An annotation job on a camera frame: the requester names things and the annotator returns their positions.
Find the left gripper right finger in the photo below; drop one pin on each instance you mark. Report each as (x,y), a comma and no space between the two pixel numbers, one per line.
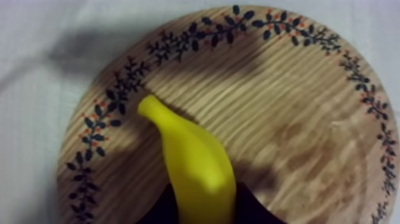
(250,210)

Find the round wooden board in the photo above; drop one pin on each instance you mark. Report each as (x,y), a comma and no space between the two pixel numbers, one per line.
(281,125)

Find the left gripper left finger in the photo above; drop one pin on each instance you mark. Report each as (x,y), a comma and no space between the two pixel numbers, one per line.
(165,209)

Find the yellow toy banana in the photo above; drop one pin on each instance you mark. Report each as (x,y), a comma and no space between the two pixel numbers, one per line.
(195,162)

